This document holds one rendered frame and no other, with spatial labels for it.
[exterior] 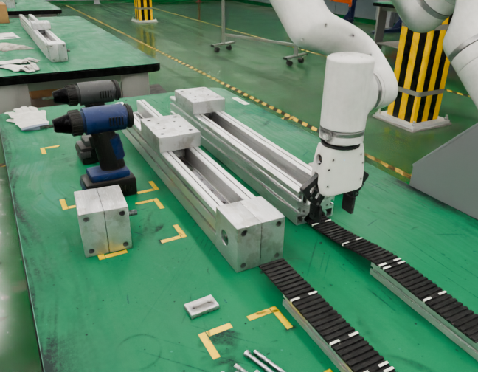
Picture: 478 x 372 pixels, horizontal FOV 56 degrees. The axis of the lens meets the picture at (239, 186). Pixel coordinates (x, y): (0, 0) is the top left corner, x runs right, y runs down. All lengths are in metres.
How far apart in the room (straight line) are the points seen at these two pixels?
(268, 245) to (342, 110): 0.28
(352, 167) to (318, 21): 0.28
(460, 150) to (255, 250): 0.54
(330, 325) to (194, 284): 0.25
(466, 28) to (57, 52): 2.10
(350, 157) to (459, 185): 0.35
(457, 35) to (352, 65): 0.47
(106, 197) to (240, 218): 0.27
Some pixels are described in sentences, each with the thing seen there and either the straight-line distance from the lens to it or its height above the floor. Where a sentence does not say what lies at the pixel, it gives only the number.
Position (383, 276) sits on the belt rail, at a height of 0.79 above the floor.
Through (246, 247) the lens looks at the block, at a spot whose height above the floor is 0.83.
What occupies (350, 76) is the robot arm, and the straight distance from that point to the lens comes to 0.81.
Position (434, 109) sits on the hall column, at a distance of 4.39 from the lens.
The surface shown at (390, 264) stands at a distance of 0.85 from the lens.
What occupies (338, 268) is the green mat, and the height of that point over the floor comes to 0.78.
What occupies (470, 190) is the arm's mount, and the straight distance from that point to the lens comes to 1.14.
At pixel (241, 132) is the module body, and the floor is 0.85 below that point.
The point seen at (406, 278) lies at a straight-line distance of 0.83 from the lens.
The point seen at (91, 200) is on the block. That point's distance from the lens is 0.91.
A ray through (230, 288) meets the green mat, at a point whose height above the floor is 0.78.
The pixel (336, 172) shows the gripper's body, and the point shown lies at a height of 0.94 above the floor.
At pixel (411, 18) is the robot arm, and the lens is 1.30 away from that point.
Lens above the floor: 1.29
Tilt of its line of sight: 27 degrees down
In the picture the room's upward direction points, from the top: 1 degrees clockwise
